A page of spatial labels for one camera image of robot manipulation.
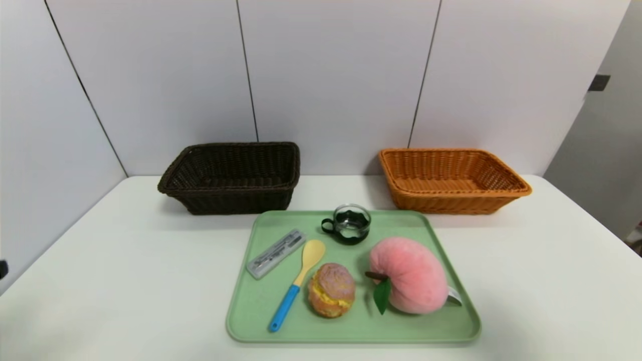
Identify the glass cup with black holder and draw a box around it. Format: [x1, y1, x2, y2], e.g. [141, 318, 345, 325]
[321, 203, 372, 246]

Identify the clear plastic compass case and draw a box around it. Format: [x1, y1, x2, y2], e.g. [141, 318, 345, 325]
[246, 228, 307, 280]

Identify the cream puff bread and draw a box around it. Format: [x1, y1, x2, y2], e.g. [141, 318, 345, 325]
[307, 263, 356, 319]

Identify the pink plush peach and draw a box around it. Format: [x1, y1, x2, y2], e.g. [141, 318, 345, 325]
[365, 237, 463, 315]

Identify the dark brown wicker basket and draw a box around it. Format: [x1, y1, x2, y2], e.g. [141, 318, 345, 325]
[157, 141, 301, 216]

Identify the orange wicker basket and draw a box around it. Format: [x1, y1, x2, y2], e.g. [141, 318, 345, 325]
[378, 147, 533, 215]

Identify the light green plastic tray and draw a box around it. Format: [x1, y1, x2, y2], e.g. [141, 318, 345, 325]
[225, 210, 482, 344]

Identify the yellow spoon with blue handle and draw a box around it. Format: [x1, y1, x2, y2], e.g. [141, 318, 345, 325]
[268, 239, 327, 333]

